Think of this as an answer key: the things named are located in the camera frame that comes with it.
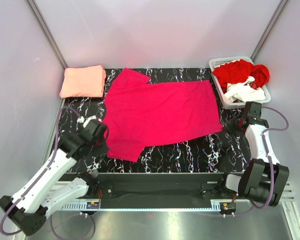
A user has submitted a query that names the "slotted white cable duct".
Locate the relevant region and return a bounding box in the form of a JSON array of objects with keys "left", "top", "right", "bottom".
[{"left": 61, "top": 200, "right": 221, "bottom": 212}]

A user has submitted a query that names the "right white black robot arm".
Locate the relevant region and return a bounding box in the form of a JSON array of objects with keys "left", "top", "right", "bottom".
[{"left": 216, "top": 101, "right": 290, "bottom": 209}]

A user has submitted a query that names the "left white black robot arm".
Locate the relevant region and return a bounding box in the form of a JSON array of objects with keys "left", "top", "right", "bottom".
[{"left": 0, "top": 119, "right": 109, "bottom": 236}]

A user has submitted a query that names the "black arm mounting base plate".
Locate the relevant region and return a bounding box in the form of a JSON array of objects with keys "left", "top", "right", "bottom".
[{"left": 99, "top": 181, "right": 236, "bottom": 199}]

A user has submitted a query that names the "purple cable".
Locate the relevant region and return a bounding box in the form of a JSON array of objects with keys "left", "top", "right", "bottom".
[
  {"left": 0, "top": 105, "right": 97, "bottom": 238},
  {"left": 233, "top": 106, "right": 290, "bottom": 217}
]

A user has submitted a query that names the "magenta pink t shirt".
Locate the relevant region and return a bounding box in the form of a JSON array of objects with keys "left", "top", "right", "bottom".
[{"left": 103, "top": 68, "right": 223, "bottom": 162}]

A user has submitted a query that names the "white printed t shirt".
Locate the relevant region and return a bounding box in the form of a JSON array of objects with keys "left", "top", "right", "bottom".
[{"left": 224, "top": 76, "right": 266, "bottom": 103}]

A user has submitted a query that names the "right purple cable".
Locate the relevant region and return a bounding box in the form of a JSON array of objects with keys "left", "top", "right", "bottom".
[{"left": 233, "top": 106, "right": 290, "bottom": 217}]

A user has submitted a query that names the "red t shirt in basket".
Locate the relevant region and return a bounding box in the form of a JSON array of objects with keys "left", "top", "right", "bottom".
[{"left": 212, "top": 59, "right": 270, "bottom": 89}]

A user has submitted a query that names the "right aluminium frame post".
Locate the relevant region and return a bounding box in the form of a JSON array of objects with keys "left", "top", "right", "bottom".
[{"left": 250, "top": 0, "right": 290, "bottom": 62}]

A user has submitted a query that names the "folded peach t shirt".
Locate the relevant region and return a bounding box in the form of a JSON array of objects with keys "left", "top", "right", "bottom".
[{"left": 59, "top": 65, "right": 106, "bottom": 99}]

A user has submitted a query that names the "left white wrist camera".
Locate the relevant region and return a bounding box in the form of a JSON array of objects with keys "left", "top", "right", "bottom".
[{"left": 77, "top": 115, "right": 97, "bottom": 128}]

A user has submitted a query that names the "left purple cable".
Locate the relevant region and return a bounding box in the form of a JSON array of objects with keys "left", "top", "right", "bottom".
[{"left": 0, "top": 105, "right": 97, "bottom": 238}]

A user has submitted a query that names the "white plastic laundry basket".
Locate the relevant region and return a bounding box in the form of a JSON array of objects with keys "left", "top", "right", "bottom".
[{"left": 209, "top": 56, "right": 271, "bottom": 109}]

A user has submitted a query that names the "aluminium frame post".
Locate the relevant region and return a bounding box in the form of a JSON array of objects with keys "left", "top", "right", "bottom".
[
  {"left": 25, "top": 0, "right": 68, "bottom": 70},
  {"left": 250, "top": 0, "right": 290, "bottom": 62}
]

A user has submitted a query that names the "left aluminium frame post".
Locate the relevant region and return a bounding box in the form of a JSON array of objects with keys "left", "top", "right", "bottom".
[{"left": 25, "top": 0, "right": 68, "bottom": 70}]

